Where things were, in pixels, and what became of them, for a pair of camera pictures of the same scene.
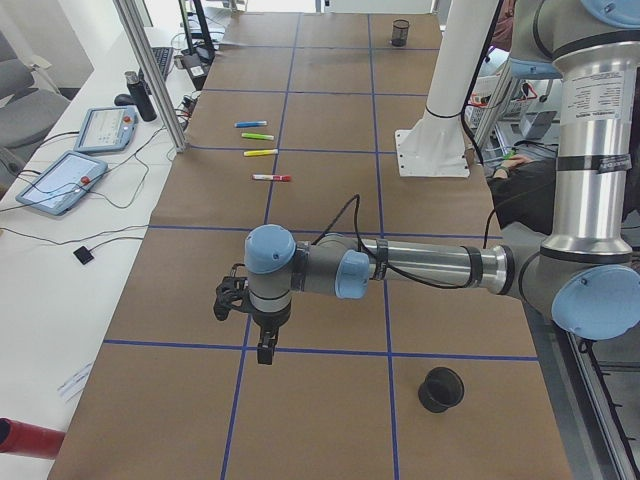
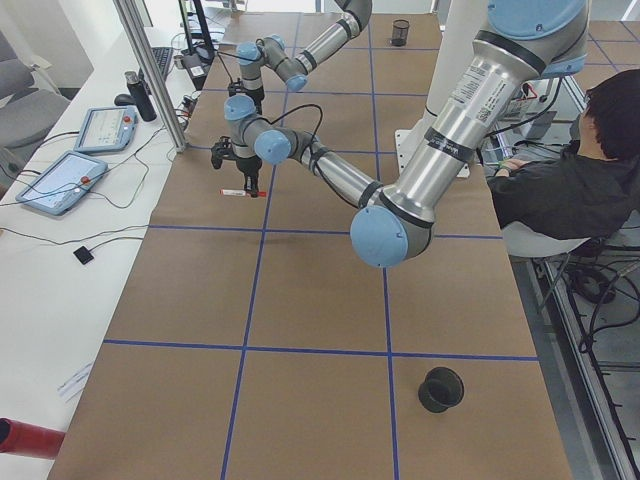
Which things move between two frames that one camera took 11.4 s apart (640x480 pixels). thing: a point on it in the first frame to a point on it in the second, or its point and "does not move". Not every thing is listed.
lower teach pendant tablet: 63,183 does not move
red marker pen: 271,177 to 238,192
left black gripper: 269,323 to 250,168
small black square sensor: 83,255 does not move
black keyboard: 163,57 does not move
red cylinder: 26,439 does not move
